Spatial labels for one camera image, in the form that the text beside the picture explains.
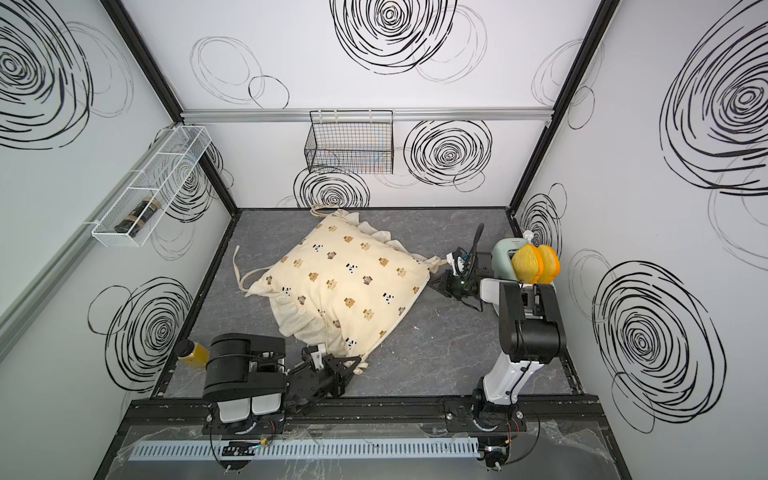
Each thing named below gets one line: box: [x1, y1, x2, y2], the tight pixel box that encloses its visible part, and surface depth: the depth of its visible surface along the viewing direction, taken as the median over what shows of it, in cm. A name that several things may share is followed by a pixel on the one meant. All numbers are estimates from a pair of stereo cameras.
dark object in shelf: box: [115, 197, 161, 237], surface depth 69 cm
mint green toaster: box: [492, 237, 528, 281], surface depth 88 cm
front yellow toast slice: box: [512, 244, 539, 284], surface depth 82 cm
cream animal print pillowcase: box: [234, 205, 446, 374], surface depth 91 cm
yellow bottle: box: [178, 342, 211, 368], surface depth 79 cm
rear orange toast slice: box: [537, 244, 561, 284], surface depth 79 cm
